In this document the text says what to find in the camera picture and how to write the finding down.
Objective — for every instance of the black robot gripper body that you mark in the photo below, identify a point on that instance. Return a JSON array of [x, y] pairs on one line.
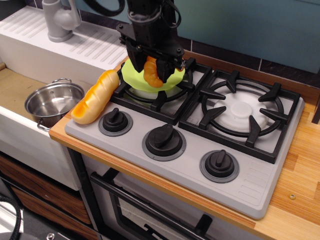
[[151, 25]]

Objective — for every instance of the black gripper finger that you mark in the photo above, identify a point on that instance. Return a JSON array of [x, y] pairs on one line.
[[165, 68], [137, 57]]

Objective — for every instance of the orange plastic toy croissant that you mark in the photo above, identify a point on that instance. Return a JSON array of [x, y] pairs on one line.
[[150, 74]]

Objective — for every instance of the yellow plastic toy bread loaf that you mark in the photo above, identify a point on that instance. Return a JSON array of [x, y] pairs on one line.
[[96, 98]]

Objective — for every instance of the light green plastic plate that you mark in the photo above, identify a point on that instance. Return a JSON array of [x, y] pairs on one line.
[[136, 79]]

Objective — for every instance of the small stainless steel pot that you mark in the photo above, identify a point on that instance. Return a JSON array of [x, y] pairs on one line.
[[50, 103]]

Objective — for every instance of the white toy sink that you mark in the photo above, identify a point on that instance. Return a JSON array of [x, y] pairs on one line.
[[30, 60]]

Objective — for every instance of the black left burner grate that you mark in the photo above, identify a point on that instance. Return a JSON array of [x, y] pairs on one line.
[[165, 105]]

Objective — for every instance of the black burner grate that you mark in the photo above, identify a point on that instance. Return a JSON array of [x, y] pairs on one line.
[[165, 105], [255, 118]]

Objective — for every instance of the black left stove knob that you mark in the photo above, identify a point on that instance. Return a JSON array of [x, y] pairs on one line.
[[115, 123]]

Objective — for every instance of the black stove knob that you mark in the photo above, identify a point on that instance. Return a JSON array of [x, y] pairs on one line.
[[115, 123], [219, 166], [164, 143]]

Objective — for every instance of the black middle stove knob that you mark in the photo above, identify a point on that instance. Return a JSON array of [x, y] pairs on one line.
[[164, 143]]

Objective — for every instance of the grey toy faucet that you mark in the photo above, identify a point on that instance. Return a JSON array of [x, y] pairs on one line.
[[60, 22]]

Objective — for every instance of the black right burner grate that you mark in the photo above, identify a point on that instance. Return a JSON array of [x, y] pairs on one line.
[[255, 118]]

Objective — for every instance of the black right stove knob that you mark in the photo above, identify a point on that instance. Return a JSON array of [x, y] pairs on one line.
[[219, 166]]

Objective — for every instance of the grey toy stove top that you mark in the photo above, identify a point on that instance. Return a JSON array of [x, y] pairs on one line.
[[250, 193]]

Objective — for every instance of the wooden drawer front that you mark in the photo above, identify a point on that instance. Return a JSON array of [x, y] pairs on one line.
[[47, 198]]

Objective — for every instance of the toy oven door with handle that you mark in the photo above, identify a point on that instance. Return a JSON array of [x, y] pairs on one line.
[[148, 214]]

